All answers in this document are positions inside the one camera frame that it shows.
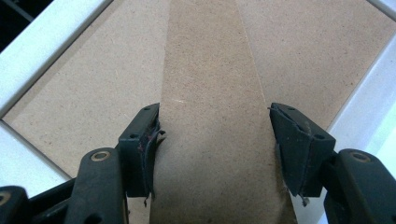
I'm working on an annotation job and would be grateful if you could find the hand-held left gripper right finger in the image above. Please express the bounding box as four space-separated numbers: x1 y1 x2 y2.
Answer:
268 102 337 206

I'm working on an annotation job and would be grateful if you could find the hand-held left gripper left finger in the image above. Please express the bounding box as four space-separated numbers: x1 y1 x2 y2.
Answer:
118 103 167 200

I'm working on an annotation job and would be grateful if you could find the brown fibreboard frame stand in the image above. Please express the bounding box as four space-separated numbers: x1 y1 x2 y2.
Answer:
148 0 298 224

